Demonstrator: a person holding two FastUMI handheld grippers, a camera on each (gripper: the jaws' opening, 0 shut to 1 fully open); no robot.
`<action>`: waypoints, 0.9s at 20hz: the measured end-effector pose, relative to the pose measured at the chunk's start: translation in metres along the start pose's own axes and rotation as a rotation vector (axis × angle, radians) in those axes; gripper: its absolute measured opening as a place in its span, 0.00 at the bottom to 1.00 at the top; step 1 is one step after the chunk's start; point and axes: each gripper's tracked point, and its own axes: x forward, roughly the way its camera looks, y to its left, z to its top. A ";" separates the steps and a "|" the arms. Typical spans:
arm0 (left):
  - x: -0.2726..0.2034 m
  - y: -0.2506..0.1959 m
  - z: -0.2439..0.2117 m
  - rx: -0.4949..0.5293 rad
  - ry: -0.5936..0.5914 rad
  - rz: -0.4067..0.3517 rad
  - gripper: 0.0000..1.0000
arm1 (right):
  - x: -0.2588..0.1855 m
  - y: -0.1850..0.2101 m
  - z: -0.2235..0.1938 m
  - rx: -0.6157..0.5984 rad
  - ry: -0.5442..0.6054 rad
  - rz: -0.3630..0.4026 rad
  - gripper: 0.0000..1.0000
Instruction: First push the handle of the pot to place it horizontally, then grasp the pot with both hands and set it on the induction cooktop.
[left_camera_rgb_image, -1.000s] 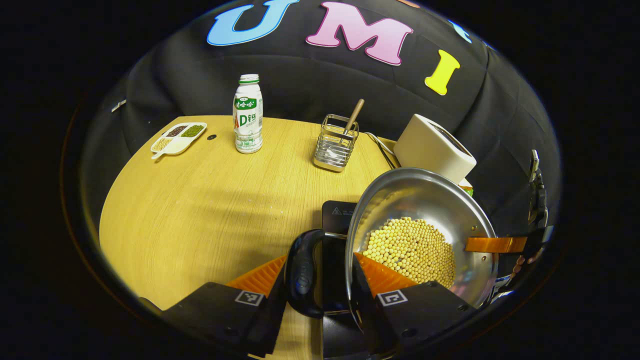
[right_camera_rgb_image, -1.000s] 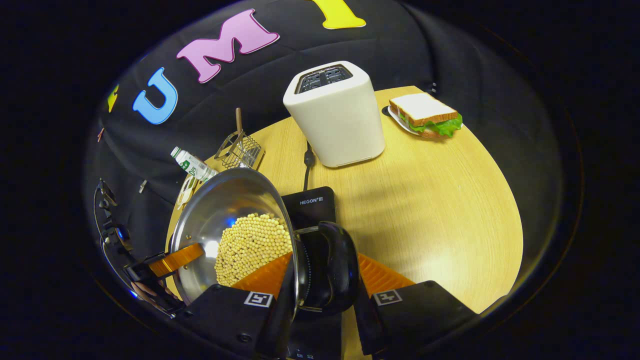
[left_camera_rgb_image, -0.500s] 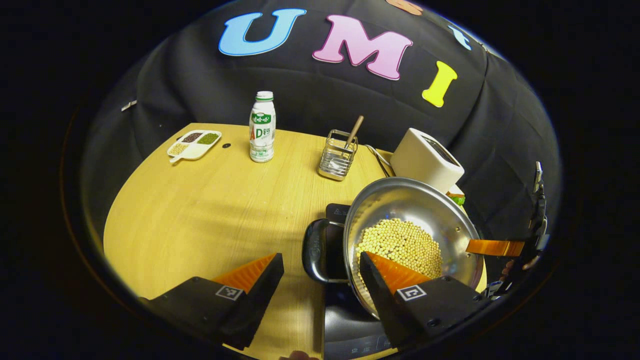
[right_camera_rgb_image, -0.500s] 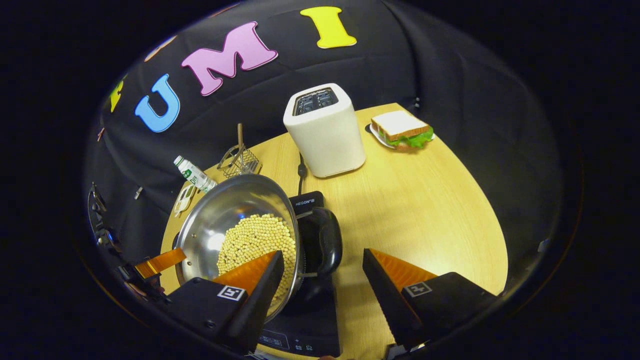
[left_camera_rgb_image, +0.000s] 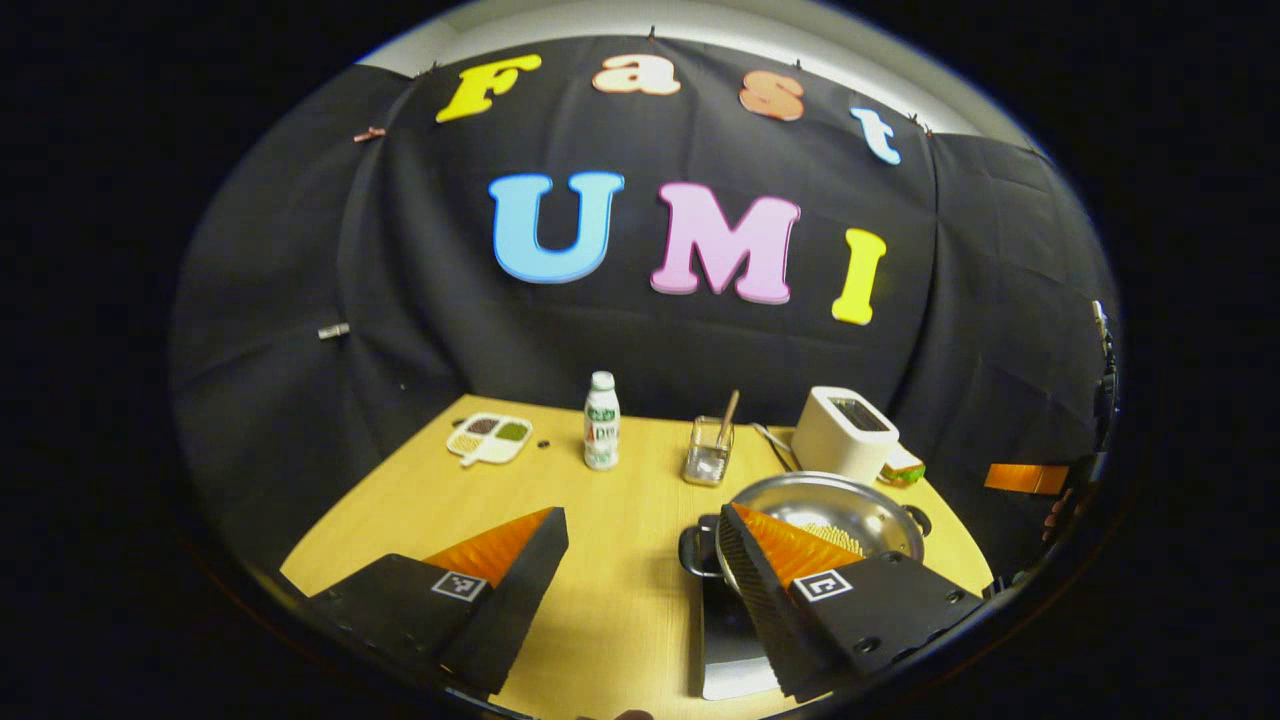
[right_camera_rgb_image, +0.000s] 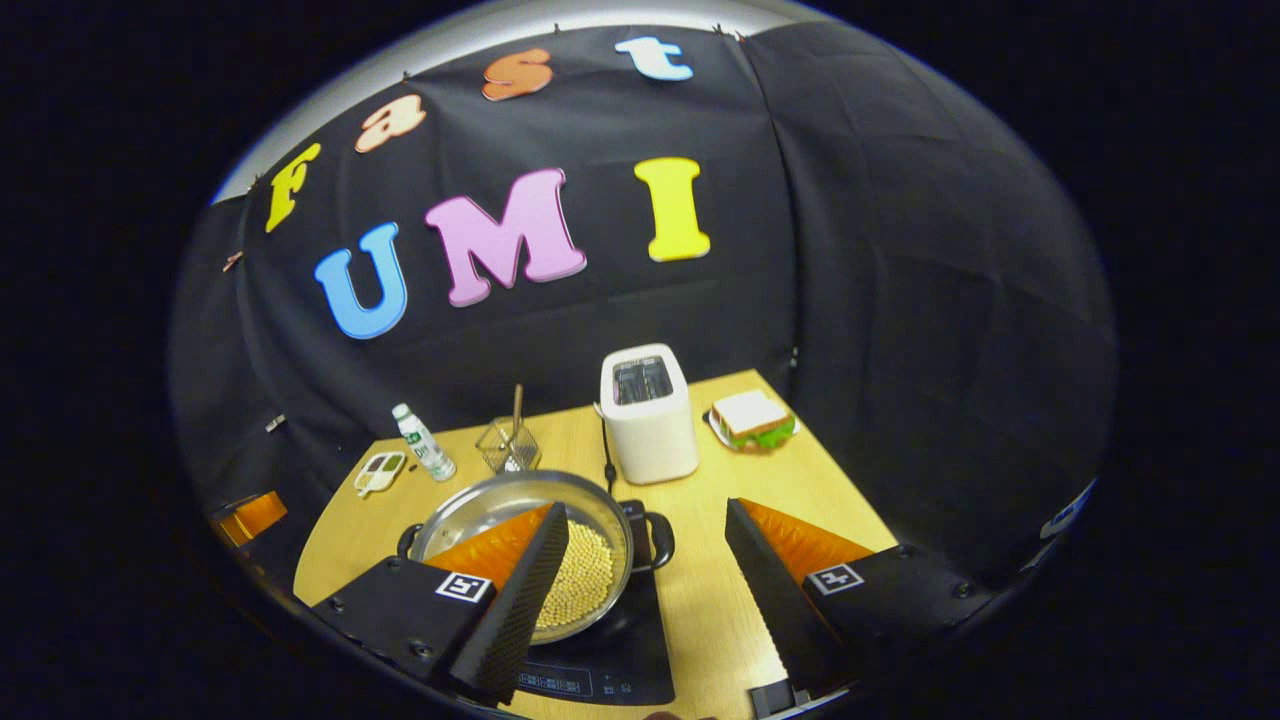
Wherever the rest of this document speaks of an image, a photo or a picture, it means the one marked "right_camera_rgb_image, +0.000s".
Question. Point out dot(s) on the toy sandwich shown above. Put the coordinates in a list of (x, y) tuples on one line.
[(750, 415)]

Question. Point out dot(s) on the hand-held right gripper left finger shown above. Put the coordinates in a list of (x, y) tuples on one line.
[(510, 620)]

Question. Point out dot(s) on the white toaster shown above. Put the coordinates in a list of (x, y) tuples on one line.
[(650, 440)]

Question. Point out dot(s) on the pile of soybeans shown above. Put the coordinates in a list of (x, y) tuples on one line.
[(585, 580)]

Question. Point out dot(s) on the stainless steel pot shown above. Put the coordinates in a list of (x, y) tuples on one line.
[(480, 505)]

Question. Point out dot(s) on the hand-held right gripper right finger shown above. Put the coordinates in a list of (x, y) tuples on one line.
[(775, 600)]

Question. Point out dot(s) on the white divided bean dish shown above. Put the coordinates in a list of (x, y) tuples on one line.
[(380, 472)]

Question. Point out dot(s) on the red cloth clip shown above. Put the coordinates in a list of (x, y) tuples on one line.
[(232, 262)]

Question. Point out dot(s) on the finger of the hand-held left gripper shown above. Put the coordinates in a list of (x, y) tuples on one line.
[(255, 515)]

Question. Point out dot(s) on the white drink bottle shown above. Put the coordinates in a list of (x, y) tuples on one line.
[(430, 450)]

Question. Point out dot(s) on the black backdrop cloth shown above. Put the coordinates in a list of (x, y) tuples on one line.
[(600, 320)]

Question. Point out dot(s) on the black induction cooktop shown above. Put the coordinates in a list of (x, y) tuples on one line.
[(620, 660)]

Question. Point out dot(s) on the clear utensil holder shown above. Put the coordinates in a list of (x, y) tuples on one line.
[(500, 450)]

